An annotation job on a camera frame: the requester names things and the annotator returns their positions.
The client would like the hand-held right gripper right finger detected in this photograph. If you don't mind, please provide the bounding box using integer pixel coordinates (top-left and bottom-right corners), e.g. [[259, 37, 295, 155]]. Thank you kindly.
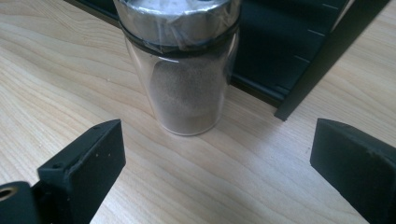
[[309, 118, 396, 224]]

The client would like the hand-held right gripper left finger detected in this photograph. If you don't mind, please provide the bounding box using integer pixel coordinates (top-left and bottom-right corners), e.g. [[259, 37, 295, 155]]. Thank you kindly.
[[31, 119, 127, 224]]

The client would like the silver-lid jar with grey powder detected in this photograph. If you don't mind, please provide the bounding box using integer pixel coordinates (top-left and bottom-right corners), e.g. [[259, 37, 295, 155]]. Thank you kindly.
[[112, 0, 243, 137]]

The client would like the black two-tier metal rack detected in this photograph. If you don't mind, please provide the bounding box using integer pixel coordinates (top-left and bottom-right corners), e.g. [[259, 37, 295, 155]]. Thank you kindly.
[[64, 0, 392, 122]]

